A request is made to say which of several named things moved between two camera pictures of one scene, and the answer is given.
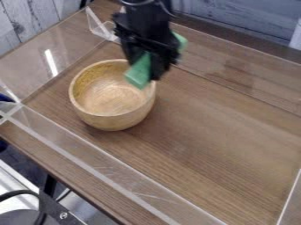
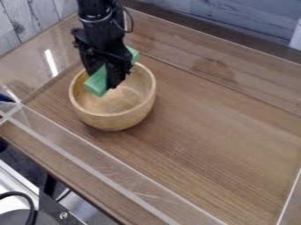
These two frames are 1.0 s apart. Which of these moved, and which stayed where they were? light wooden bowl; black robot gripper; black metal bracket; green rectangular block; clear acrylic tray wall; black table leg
Moved: black robot gripper; green rectangular block
Stayed: light wooden bowl; black table leg; clear acrylic tray wall; black metal bracket
